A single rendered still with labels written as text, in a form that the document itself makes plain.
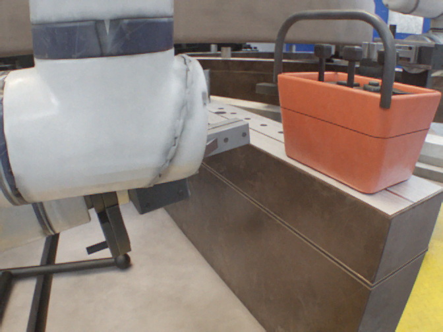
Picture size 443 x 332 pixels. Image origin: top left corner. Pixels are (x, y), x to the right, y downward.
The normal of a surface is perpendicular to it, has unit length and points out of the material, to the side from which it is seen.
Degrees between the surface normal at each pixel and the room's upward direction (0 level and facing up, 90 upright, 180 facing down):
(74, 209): 100
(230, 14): 90
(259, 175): 90
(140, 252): 0
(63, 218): 107
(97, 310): 0
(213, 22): 90
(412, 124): 97
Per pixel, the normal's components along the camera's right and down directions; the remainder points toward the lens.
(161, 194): 0.49, 0.33
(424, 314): 0.00, -0.93
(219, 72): -0.27, 0.36
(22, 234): 0.52, 0.62
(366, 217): -0.87, 0.18
